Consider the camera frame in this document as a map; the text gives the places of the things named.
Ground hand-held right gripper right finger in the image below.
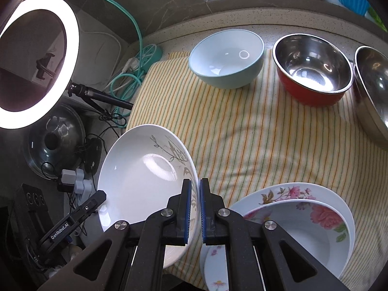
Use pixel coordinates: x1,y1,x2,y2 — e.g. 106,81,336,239
199,178,350,291

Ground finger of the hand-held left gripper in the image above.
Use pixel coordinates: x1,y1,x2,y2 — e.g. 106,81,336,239
67,190,107,222

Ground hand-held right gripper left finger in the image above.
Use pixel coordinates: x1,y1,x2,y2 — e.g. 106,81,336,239
38,179,193,291

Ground white plate with leaf print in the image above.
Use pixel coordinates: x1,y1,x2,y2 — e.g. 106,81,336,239
97,124,199,270

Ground plate with red flower print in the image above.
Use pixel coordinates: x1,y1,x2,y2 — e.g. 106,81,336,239
242,199,349,279

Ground pale blue plate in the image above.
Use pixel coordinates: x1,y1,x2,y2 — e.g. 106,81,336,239
199,182,356,291

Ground light blue bowl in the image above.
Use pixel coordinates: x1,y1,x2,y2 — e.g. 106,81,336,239
188,29,265,89

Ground red steel bowl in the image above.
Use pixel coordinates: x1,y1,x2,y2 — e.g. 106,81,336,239
272,33,355,107

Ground plain steel bowl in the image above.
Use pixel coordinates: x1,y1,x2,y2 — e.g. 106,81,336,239
353,45,388,150

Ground white power adapters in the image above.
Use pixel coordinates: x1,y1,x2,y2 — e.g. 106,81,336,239
74,169,92,195

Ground black box with round holes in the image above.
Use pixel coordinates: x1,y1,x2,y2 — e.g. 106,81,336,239
14,183,49,225

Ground black oval device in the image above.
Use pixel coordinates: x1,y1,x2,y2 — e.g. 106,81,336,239
83,137,103,173

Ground yellow striped cloth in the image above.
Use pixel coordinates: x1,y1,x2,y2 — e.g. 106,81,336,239
126,48,388,291

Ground black tripod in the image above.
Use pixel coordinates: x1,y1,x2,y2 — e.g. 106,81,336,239
67,82,134,111

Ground black phone clamp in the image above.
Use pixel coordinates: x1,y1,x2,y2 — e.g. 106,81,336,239
35,53,57,81

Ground white power plug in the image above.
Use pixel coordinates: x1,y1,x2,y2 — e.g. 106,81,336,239
121,58,138,74

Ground teal round power strip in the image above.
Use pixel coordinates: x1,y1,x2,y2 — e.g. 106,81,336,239
136,44,164,73

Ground white ring light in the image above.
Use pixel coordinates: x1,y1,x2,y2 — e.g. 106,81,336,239
0,0,80,130

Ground teal cable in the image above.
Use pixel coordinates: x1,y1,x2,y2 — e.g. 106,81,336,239
62,0,158,128

